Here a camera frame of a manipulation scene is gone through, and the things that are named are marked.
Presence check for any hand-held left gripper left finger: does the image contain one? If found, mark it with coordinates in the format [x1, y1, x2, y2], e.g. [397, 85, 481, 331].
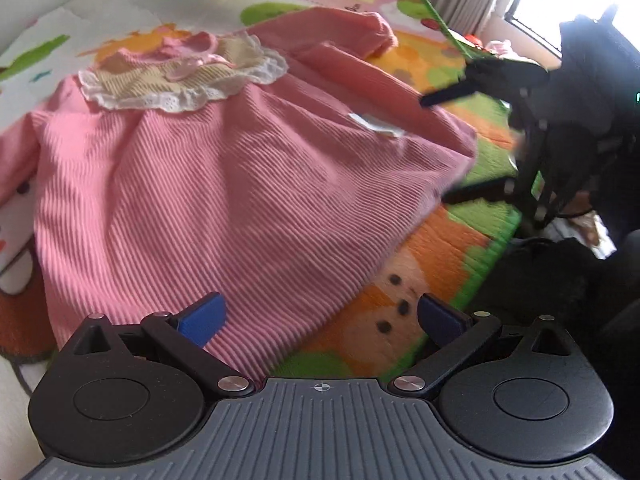
[60, 291, 256, 402]

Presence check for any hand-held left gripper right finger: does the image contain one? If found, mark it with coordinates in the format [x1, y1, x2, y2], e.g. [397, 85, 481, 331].
[387, 292, 583, 402]

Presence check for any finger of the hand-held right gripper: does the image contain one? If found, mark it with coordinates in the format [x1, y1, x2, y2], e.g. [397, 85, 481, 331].
[442, 125, 551, 228]
[419, 57, 551, 109]

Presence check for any pink ribbed child dress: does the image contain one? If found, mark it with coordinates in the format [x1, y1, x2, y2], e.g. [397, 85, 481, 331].
[0, 7, 479, 382]

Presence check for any small pink cloth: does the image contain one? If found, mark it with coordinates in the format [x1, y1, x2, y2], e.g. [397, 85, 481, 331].
[467, 32, 516, 60]

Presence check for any cartoon printed play mat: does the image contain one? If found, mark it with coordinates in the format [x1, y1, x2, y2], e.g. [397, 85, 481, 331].
[0, 0, 525, 413]

